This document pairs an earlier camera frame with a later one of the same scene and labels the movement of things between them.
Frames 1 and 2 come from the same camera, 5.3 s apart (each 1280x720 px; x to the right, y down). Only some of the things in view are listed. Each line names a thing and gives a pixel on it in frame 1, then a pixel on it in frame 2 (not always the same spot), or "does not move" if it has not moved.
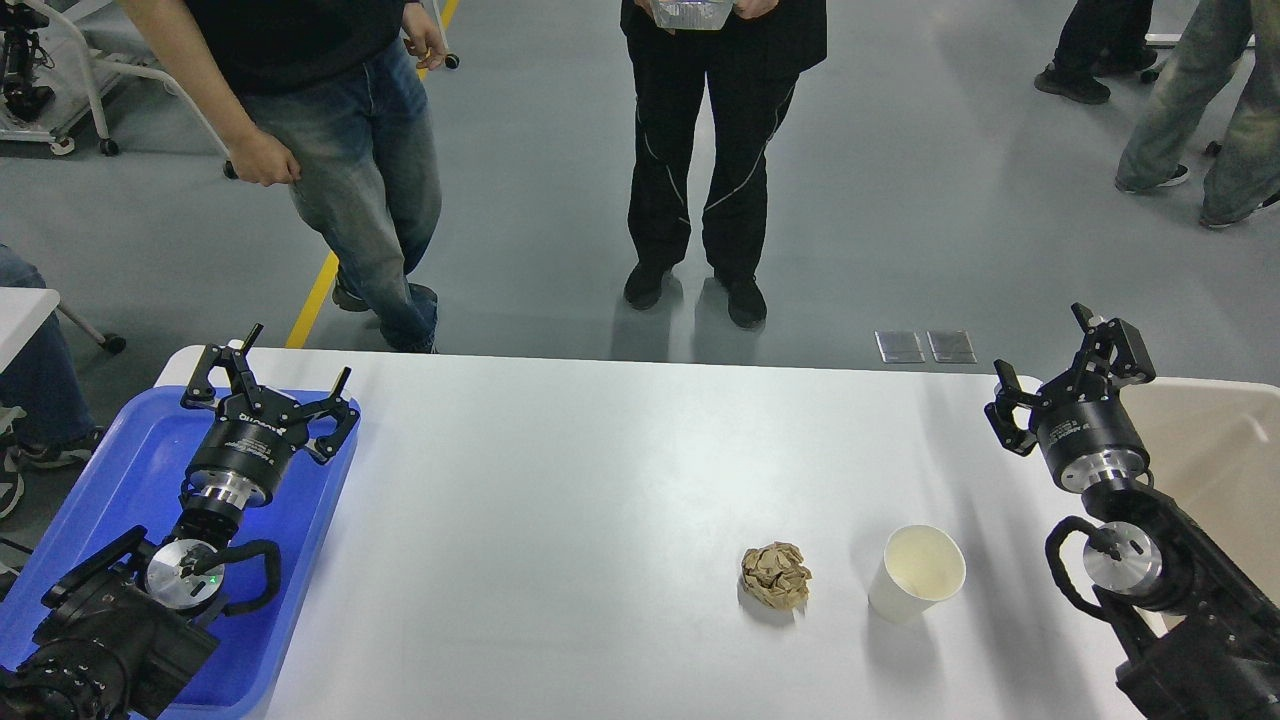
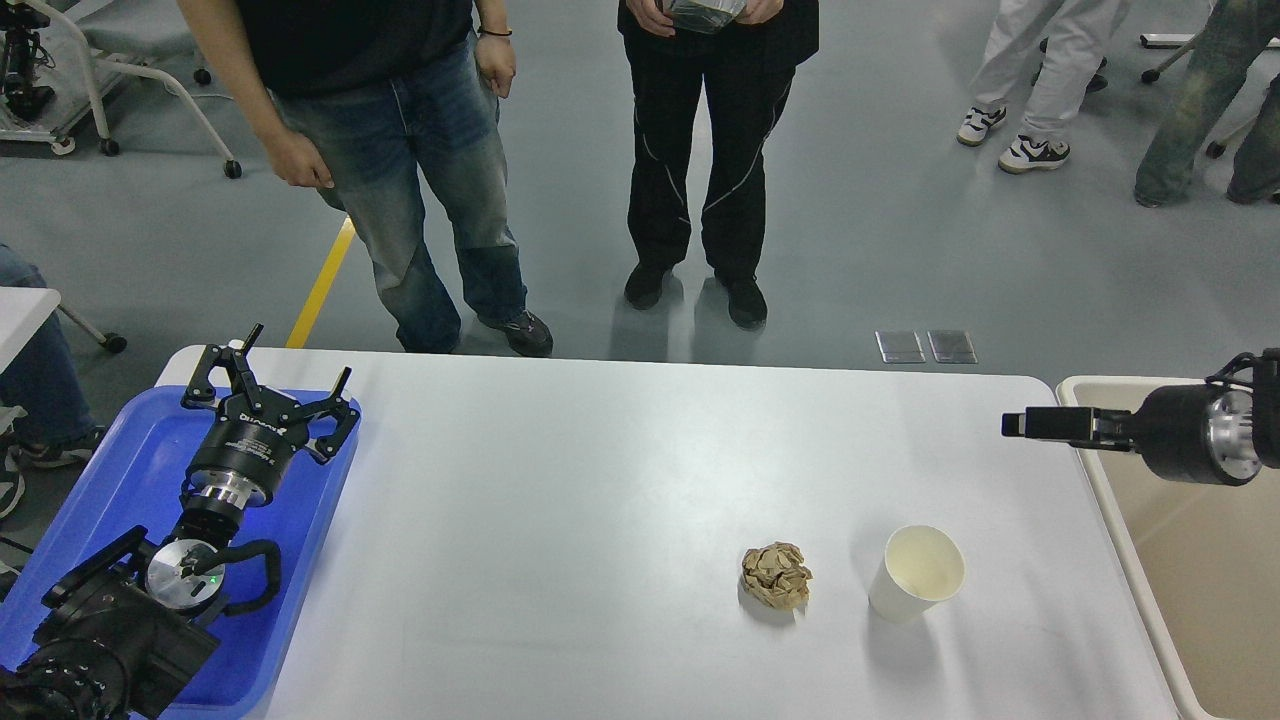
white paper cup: x=921 y=566 does not move
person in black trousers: x=752 y=65 does not move
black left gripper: x=240 y=454 does not move
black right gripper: x=1085 y=427 -> x=1189 y=433
